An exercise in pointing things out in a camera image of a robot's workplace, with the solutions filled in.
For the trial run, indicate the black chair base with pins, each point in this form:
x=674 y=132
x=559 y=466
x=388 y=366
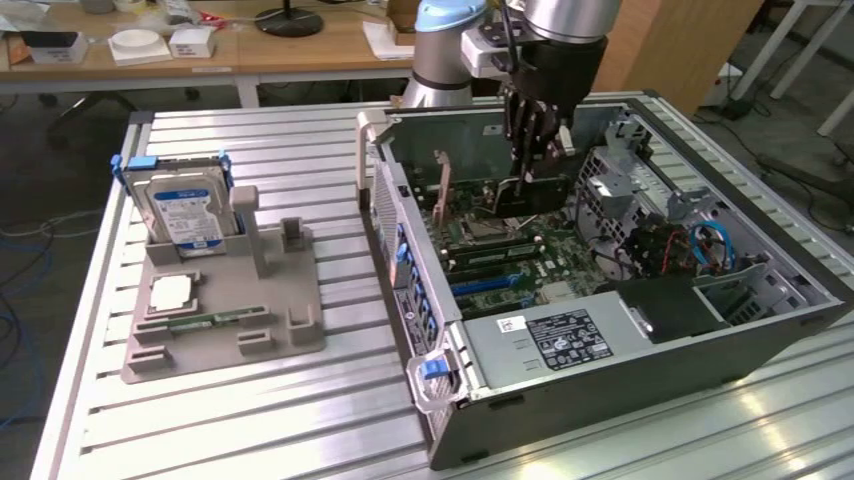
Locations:
x=87 y=112

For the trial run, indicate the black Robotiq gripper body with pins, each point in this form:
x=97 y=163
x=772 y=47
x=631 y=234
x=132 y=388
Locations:
x=563 y=70

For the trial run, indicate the cardboard box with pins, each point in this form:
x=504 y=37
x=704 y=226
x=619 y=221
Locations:
x=402 y=15

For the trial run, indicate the open black PC case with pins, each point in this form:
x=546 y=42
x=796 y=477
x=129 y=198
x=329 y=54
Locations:
x=600 y=415

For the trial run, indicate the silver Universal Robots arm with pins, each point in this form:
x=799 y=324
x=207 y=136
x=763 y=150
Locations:
x=440 y=60

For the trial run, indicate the black graphics card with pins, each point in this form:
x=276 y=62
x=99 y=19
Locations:
x=540 y=200

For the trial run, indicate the grey parts rack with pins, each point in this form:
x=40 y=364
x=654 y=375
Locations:
x=227 y=280

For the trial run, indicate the black lamp base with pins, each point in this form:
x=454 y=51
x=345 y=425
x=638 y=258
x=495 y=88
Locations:
x=288 y=24

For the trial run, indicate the CPU socket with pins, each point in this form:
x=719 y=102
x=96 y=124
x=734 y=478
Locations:
x=480 y=229

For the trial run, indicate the blue case latch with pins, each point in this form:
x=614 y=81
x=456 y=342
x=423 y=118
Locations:
x=432 y=367

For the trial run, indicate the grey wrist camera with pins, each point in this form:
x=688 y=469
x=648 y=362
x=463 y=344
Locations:
x=480 y=52

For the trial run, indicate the white box with dark lid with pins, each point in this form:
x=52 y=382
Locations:
x=56 y=47

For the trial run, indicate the silver CPU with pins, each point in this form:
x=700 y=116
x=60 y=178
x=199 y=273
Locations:
x=172 y=294

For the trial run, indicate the metal disk bay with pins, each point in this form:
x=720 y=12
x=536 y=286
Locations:
x=620 y=195

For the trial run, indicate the white round container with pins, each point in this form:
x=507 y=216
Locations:
x=139 y=46

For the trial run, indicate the white paper stack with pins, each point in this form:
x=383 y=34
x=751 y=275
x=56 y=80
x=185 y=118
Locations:
x=385 y=45

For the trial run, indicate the blue disk caddy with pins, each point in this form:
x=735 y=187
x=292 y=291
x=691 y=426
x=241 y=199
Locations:
x=140 y=163

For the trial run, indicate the green RAM stick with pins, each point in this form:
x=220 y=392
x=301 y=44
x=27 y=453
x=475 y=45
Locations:
x=207 y=321

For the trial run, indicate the wooden cabinet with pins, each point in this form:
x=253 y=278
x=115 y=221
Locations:
x=667 y=45

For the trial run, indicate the green motherboard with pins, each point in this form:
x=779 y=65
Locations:
x=554 y=260

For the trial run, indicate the wooden desk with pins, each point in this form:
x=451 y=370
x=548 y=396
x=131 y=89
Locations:
x=300 y=55

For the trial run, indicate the small white box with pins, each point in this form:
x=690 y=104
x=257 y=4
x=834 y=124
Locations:
x=192 y=42

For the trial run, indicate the hard disk with blue label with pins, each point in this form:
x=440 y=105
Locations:
x=183 y=210

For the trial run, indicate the grey power supply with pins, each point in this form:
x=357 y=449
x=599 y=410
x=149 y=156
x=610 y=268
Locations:
x=494 y=360

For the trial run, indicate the white table frame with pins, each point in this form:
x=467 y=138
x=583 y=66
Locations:
x=767 y=47

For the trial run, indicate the black installed RAM stick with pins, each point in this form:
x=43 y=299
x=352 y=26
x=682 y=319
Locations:
x=494 y=252

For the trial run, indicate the blue expansion slot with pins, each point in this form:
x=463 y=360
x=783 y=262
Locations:
x=487 y=285

